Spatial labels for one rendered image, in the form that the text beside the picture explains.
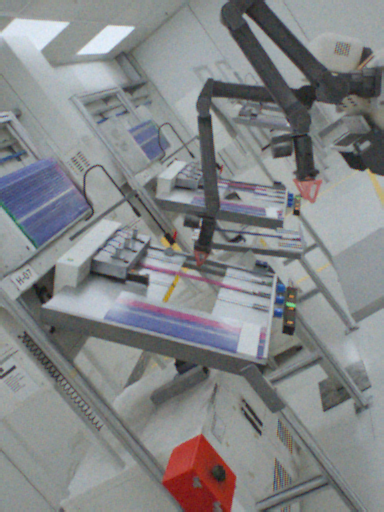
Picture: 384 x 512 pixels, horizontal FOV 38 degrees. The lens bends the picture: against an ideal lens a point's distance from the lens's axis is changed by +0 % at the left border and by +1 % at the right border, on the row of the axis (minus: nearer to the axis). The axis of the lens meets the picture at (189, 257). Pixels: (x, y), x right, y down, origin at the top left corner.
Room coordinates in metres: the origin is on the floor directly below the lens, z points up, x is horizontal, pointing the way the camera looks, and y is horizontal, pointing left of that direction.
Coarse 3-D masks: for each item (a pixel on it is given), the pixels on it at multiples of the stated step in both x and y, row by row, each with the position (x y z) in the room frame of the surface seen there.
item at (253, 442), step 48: (144, 384) 2.43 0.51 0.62; (240, 384) 2.10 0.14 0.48; (144, 432) 1.97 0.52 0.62; (192, 432) 1.72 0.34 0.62; (240, 432) 1.87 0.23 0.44; (288, 432) 2.18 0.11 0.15; (96, 480) 1.89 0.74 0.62; (144, 480) 1.80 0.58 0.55; (240, 480) 1.69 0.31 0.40; (288, 480) 1.93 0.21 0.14
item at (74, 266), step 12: (96, 228) 2.26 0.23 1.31; (108, 228) 2.27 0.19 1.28; (120, 228) 2.34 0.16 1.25; (84, 240) 2.12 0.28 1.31; (96, 240) 2.14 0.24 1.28; (72, 252) 2.00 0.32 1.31; (84, 252) 2.02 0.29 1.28; (96, 252) 2.07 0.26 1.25; (60, 264) 1.91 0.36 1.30; (72, 264) 1.91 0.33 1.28; (84, 264) 1.96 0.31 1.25; (60, 276) 1.92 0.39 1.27; (72, 276) 1.91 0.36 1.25; (84, 276) 1.99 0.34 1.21; (60, 288) 1.93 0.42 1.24
